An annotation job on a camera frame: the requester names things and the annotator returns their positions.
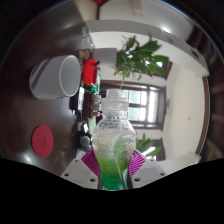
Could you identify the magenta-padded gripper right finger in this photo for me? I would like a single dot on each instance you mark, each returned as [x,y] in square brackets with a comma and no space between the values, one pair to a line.
[148,171]

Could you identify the grey microphone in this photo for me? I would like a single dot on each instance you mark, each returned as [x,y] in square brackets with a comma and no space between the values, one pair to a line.
[85,140]

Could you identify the potted plant in white pot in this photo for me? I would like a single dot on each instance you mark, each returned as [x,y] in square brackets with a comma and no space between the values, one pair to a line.
[140,60]
[146,145]

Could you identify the red carpeted staircase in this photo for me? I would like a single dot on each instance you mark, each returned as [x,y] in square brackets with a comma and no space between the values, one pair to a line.
[99,1]

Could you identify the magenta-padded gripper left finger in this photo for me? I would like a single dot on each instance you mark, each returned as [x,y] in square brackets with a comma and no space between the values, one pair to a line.
[78,171]

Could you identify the green exit sign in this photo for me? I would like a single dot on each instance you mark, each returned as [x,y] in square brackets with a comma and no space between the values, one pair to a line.
[168,103]

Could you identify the white cup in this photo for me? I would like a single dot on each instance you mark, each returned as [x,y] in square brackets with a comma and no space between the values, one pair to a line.
[50,78]

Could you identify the clear bottle with green drink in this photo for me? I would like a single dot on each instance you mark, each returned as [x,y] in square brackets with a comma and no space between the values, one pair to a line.
[113,146]

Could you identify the red plastic basket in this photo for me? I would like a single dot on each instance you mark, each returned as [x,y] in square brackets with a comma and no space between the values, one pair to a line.
[89,71]

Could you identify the flat round red coaster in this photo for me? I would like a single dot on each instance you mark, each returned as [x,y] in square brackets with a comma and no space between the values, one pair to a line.
[42,141]

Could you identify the brown wooden glazed door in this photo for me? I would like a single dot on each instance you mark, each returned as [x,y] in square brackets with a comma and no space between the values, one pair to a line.
[146,103]

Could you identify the box of small jars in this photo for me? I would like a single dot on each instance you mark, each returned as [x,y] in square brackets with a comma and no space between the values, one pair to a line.
[90,105]

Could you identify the colourful round stickers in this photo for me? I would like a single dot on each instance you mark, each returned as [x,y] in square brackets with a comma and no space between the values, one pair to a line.
[85,55]

